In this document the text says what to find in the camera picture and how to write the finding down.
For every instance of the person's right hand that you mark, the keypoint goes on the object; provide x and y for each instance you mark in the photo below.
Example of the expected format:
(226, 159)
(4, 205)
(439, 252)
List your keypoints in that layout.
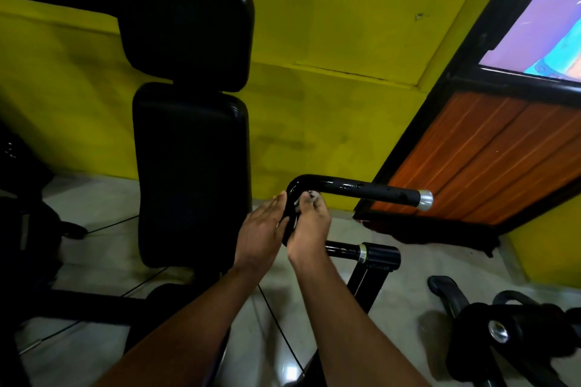
(311, 232)

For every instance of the person's left hand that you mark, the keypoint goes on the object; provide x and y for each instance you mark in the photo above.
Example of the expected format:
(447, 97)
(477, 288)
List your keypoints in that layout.
(261, 237)

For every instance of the white cleaning wipe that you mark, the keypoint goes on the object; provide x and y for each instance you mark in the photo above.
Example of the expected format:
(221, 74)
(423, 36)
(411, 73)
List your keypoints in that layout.
(297, 207)

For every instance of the person's right forearm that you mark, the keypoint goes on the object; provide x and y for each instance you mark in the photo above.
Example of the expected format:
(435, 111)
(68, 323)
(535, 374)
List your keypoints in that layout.
(354, 337)

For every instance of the person's left forearm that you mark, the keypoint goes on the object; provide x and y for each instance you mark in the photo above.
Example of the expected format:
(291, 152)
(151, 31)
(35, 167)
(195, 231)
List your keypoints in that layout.
(181, 337)

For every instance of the black back pad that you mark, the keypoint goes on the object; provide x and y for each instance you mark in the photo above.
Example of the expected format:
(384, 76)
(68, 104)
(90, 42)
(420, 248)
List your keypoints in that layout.
(190, 173)

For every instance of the black round seat pad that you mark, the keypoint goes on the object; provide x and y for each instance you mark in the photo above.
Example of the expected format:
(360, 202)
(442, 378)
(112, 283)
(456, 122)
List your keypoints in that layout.
(154, 309)

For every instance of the orange black edged panel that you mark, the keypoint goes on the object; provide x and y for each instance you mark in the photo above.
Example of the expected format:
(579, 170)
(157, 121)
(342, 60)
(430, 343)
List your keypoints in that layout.
(476, 155)

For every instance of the black head pad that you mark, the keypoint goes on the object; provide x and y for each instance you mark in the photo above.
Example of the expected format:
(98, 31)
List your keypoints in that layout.
(181, 24)

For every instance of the dark weight stack housing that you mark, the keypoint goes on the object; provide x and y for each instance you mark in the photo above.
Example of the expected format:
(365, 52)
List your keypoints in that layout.
(22, 219)

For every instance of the pink blue poster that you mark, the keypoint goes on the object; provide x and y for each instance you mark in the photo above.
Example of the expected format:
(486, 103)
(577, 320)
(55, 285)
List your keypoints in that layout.
(544, 24)

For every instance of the black machine base frame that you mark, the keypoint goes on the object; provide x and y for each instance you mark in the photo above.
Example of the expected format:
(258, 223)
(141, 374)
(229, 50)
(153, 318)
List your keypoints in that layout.
(381, 257)

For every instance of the grey leg machine frame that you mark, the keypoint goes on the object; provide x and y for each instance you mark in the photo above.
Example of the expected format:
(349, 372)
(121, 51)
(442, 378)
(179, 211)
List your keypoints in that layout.
(447, 293)

